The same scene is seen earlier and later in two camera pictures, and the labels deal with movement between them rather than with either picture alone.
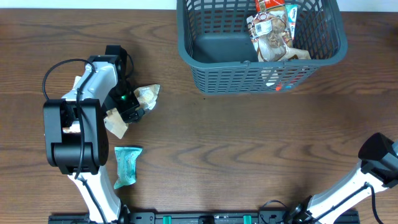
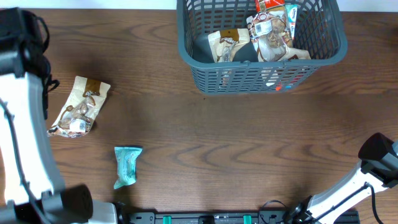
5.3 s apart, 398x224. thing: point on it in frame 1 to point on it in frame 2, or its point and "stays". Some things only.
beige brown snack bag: [272, 41] stays
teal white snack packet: [126, 161] stays
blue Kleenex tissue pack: [291, 10] stays
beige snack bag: [146, 96] to [225, 42]
